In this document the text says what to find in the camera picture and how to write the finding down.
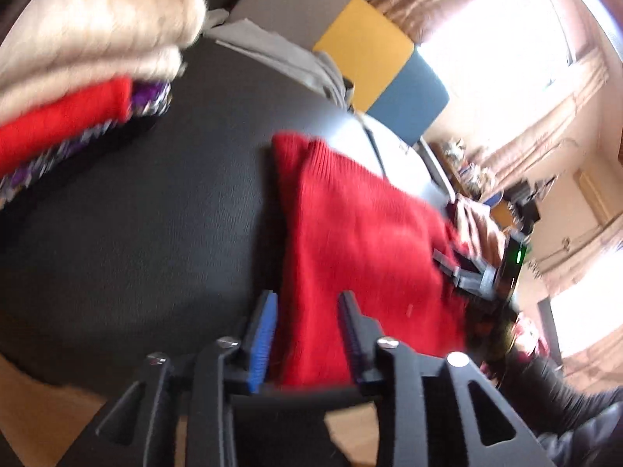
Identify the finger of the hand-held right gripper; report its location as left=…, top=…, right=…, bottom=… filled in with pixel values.
left=444, top=269, right=492, bottom=293
left=432, top=248, right=487, bottom=277

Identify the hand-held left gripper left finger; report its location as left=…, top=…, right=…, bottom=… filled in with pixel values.
left=95, top=289, right=279, bottom=467

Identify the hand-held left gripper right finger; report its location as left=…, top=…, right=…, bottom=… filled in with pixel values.
left=338, top=291, right=556, bottom=467

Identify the red knitted sweater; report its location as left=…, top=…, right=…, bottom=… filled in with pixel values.
left=270, top=131, right=480, bottom=390

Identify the pink knitted sweater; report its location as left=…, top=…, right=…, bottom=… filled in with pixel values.
left=445, top=195, right=509, bottom=273

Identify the wooden cabinet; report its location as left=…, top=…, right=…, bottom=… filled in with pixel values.
left=491, top=199, right=523, bottom=230

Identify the black monitor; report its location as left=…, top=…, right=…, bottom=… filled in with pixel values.
left=511, top=180, right=542, bottom=227

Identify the small side window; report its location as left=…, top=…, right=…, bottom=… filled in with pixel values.
left=552, top=275, right=623, bottom=357

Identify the white deer print cushion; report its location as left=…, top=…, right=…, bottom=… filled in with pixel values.
left=361, top=113, right=453, bottom=195

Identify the beige air conditioner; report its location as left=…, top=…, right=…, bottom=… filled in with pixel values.
left=577, top=165, right=615, bottom=225

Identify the large bright window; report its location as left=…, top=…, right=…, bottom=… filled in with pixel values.
left=419, top=0, right=599, bottom=156

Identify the grey yellow blue armchair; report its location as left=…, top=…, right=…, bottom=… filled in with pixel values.
left=229, top=0, right=451, bottom=149

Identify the grey garment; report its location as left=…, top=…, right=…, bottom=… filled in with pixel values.
left=202, top=7, right=356, bottom=108

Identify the folded red garment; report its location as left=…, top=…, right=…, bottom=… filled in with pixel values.
left=0, top=75, right=134, bottom=176

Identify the cream knitted sweater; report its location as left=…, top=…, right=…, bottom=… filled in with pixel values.
left=0, top=0, right=210, bottom=122

